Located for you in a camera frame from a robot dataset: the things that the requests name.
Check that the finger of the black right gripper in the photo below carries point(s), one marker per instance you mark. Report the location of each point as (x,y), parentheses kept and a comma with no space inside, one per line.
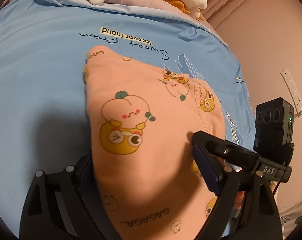
(230,152)

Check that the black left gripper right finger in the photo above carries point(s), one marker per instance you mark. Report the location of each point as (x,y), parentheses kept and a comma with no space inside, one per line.
(245,207)

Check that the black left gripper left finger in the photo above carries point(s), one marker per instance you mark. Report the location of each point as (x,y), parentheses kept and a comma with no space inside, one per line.
(66,205)

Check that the pink cartoon print garment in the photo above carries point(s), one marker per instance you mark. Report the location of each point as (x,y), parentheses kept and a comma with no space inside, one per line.
(142,118)

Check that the white power strip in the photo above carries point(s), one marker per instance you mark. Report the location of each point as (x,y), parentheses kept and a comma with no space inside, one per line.
(295,95)

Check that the blue floral bed sheet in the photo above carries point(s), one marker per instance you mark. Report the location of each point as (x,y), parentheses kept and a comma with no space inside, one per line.
(43,44)

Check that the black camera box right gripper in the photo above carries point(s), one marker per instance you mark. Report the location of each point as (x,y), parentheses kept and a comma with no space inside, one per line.
(274,130)

